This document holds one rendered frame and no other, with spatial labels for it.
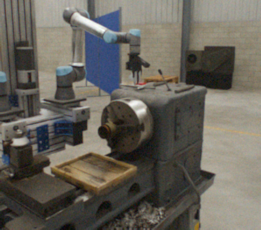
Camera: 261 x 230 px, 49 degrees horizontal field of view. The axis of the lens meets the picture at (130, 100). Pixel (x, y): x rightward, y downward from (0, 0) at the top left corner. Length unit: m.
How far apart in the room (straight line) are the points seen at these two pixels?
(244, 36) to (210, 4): 1.81
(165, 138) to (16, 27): 1.20
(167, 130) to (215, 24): 10.20
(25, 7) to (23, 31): 0.16
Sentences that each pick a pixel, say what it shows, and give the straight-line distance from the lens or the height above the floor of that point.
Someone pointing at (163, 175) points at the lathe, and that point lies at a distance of 1.80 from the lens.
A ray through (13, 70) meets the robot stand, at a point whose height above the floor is 1.38.
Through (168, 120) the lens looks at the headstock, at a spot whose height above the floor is 1.12.
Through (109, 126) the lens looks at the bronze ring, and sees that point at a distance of 1.56.
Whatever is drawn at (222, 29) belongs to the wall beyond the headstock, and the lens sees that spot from 11.66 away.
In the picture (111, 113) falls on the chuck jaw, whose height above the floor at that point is 1.16.
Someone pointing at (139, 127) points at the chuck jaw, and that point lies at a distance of 1.58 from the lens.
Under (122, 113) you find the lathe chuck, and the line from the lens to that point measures 1.64.
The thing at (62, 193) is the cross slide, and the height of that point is 0.97.
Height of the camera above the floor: 1.56
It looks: 11 degrees down
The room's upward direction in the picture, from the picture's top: straight up
